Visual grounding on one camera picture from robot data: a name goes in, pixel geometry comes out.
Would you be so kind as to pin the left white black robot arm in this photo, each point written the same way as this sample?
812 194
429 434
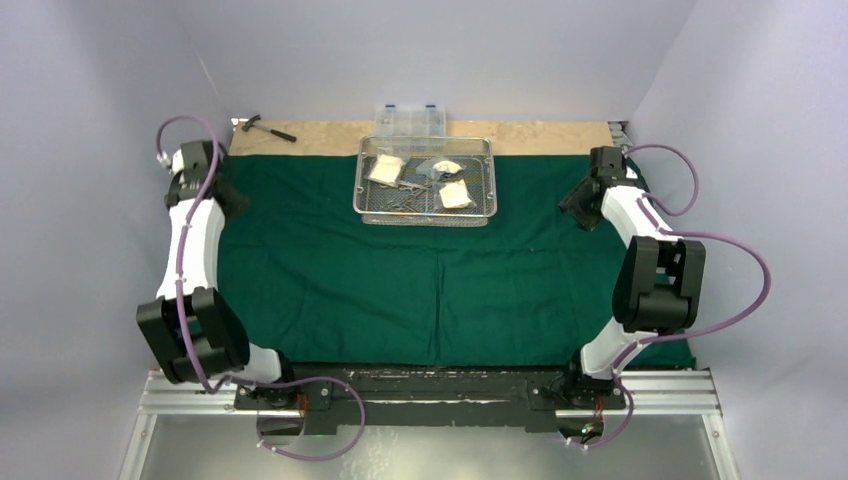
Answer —
193 333

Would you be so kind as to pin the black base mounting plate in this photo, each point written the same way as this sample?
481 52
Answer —
537 399

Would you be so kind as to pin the right side aluminium rail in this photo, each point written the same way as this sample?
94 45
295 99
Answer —
619 135

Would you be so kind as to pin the small black-handled hammer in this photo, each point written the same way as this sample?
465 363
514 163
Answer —
255 122

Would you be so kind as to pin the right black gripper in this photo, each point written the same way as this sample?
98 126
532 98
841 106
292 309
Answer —
581 201

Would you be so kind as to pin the clear plastic compartment box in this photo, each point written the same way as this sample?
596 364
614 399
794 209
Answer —
402 120

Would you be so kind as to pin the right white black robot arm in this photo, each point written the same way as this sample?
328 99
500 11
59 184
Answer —
657 291

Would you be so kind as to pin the metal surgical instruments pile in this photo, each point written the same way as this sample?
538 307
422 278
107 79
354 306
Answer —
406 197

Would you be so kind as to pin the white gauze packet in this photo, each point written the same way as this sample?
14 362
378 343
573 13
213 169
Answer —
386 170

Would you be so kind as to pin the metal wire mesh tray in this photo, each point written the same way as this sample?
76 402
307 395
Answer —
474 153

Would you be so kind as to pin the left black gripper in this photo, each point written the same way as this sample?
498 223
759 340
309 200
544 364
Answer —
238 205

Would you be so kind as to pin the dark green surgical drape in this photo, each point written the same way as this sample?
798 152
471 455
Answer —
305 275

